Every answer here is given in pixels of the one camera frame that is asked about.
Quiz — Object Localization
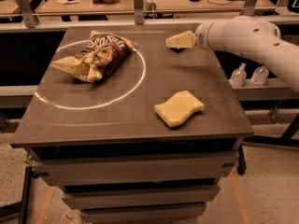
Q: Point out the left clear sanitizer bottle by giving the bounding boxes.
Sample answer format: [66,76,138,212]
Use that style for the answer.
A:
[229,63,247,88]

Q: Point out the grey drawer cabinet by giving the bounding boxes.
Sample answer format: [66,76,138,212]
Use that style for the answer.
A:
[33,138,239,224]

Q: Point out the brown sea salt chip bag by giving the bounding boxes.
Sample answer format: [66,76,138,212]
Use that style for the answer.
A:
[51,31,135,83]

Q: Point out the white power strip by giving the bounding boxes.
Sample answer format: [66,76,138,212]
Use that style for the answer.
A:
[143,0,156,10]

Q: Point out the yellow wavy sponge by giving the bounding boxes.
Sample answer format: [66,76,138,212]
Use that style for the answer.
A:
[154,91,205,128]

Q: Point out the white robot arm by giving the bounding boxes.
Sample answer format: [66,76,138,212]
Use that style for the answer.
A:
[165,16,299,91]

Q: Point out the left metal bracket post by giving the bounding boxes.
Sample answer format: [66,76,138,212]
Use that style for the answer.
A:
[15,0,39,28]

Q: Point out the right clear sanitizer bottle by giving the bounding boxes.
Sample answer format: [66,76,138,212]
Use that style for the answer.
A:
[250,66,269,86]

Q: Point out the clear sanitizer bottle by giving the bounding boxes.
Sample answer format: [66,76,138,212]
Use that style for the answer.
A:
[229,63,247,88]
[250,66,269,86]

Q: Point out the middle metal bracket post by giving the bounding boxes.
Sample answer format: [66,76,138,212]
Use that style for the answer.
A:
[134,0,144,25]

